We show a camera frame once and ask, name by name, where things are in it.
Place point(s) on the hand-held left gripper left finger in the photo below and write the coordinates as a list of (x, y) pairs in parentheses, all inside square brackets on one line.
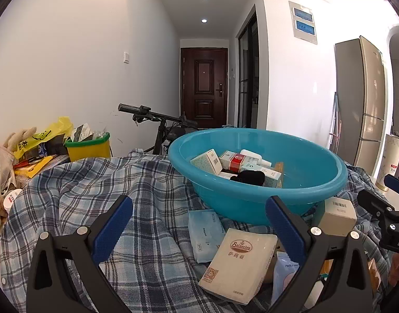
[(114, 225)]

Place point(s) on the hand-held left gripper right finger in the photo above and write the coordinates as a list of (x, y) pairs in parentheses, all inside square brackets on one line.
[(285, 228)]

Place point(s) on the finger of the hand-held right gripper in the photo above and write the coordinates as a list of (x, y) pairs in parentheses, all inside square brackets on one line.
[(396, 186), (372, 199)]

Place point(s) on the plain cream box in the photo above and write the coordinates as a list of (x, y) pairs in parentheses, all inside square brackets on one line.
[(336, 218)]

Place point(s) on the blue plastic basin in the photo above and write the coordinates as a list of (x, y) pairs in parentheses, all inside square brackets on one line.
[(251, 202)]

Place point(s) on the light blue sachet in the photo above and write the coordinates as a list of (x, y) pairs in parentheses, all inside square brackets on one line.
[(284, 277)]

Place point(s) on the cream tissue packet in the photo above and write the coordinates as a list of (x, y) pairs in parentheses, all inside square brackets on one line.
[(238, 267)]

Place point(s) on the blue wet wipes packet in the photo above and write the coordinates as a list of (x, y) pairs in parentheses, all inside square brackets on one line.
[(206, 234)]

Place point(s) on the tall white container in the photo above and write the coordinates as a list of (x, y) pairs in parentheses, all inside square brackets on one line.
[(391, 159)]

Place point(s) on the blue plaid cloth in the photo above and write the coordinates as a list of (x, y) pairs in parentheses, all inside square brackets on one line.
[(88, 186)]

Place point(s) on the tall teal and white box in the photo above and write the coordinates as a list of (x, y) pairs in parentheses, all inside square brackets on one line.
[(268, 174)]

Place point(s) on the yellow bin with green rim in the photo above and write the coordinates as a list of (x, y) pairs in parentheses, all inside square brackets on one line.
[(88, 151)]

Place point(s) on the white plastic bottle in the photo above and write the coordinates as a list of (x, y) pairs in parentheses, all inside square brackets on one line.
[(251, 155)]

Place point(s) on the red and grey cigarette carton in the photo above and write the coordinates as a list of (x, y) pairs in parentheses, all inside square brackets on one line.
[(233, 161)]

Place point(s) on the steel refrigerator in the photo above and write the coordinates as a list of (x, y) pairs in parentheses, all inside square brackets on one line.
[(369, 104)]

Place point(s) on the folded drying rack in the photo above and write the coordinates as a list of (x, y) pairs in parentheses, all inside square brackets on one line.
[(334, 120)]

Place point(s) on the black and white carton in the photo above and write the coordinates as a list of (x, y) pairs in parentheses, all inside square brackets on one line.
[(82, 132)]

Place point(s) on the yellow book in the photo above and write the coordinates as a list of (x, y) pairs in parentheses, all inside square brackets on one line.
[(33, 169)]

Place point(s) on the black bicycle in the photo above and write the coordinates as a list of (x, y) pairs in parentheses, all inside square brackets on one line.
[(160, 133)]

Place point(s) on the cream box with barcode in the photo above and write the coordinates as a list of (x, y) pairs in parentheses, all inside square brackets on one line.
[(207, 161)]

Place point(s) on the white jar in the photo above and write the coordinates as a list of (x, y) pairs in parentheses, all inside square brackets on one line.
[(11, 202)]

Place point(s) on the red scissors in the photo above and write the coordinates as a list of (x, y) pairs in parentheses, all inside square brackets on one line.
[(23, 163)]

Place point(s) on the yellow plastic bag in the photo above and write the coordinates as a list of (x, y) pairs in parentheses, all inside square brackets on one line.
[(39, 137)]

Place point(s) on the clear plastic bag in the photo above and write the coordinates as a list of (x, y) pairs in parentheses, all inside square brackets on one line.
[(2, 169)]

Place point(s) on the beige plush toy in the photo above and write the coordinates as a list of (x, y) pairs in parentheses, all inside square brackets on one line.
[(18, 135)]

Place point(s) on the black framed glass door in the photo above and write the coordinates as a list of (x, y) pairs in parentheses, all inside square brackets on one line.
[(248, 71)]

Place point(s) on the white light switch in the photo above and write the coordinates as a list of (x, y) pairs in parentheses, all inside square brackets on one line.
[(127, 57)]

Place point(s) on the wall electrical panel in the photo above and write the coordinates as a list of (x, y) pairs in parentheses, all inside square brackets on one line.
[(303, 22)]

